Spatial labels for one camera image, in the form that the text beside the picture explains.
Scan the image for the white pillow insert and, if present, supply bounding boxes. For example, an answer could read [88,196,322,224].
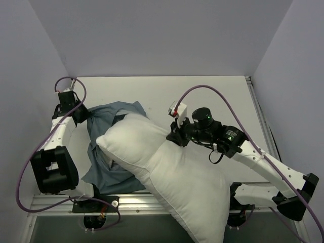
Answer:
[95,113,231,243]

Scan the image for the blue-grey pillowcase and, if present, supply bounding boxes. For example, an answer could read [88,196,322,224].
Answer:
[83,101,147,194]

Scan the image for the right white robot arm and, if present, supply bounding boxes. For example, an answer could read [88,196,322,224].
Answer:
[167,103,319,221]

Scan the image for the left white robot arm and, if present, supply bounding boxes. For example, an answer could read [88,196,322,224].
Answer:
[30,90,102,212]

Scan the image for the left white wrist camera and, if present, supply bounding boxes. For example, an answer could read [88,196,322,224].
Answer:
[63,79,76,93]

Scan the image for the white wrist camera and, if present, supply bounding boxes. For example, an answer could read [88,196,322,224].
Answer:
[168,101,187,128]
[63,79,76,93]

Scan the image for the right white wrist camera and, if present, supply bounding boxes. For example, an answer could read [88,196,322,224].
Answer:
[168,101,187,128]

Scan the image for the black short cable loop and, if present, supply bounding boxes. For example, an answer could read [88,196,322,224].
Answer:
[208,146,225,165]

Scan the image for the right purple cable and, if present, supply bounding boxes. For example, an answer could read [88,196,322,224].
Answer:
[172,85,321,243]

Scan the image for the aluminium mounting rail frame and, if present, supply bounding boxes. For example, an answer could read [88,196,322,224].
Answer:
[25,75,308,243]

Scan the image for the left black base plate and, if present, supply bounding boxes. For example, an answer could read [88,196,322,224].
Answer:
[72,195,119,213]

